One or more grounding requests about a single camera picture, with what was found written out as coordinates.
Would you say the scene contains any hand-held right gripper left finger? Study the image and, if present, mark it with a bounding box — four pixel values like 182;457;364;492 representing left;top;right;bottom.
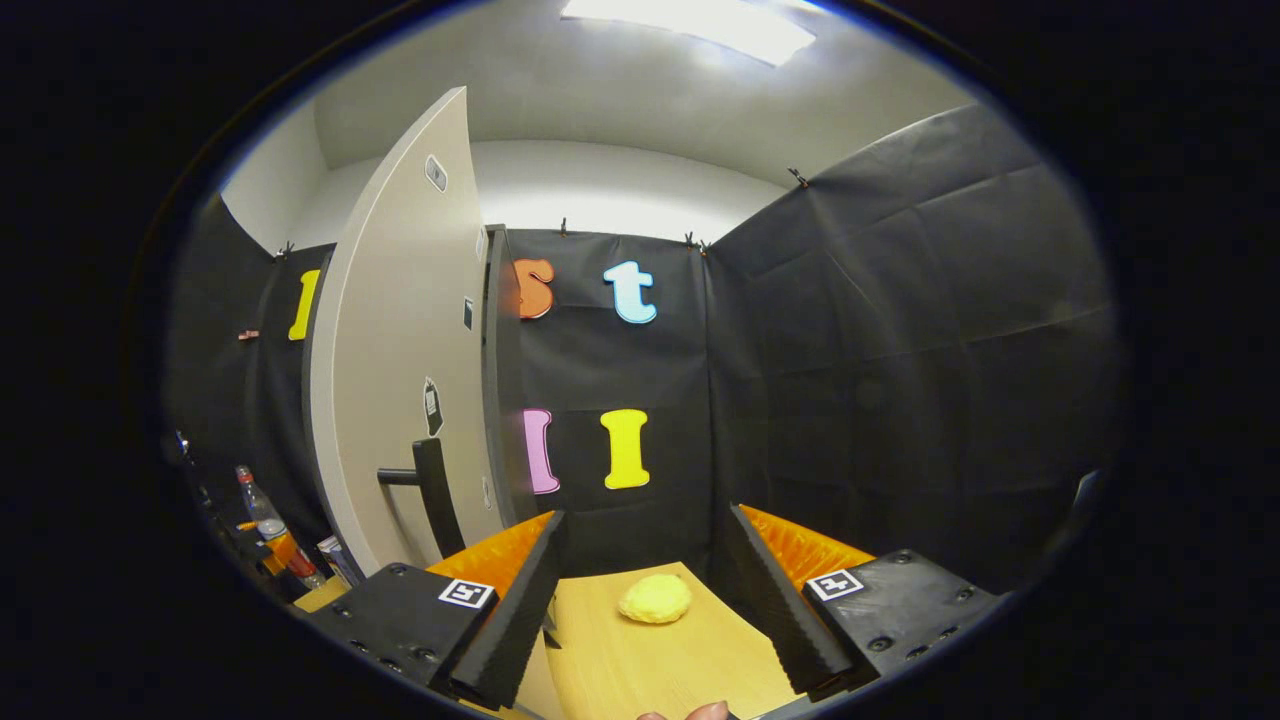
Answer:
305;510;567;711

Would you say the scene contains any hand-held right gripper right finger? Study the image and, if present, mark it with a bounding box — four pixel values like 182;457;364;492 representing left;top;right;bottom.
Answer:
725;503;1004;701

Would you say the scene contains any clear plastic bottle red label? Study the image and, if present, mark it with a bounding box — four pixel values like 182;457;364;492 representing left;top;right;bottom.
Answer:
235;465;328;591

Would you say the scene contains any black cabinet door handle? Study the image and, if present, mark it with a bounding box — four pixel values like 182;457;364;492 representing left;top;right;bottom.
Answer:
377;437;468;561

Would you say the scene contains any dark grey cabinet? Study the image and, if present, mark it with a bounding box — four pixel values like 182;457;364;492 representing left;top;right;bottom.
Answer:
480;225;541;531

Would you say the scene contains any grey cabinet door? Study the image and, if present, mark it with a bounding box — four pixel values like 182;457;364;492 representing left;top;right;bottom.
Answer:
303;86;506;579

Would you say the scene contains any yellow sponge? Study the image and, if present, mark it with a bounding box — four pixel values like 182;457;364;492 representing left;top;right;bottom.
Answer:
617;573;693;626

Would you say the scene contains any black backdrop cloth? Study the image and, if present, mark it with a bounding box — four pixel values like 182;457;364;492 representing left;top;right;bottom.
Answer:
165;103;1121;601

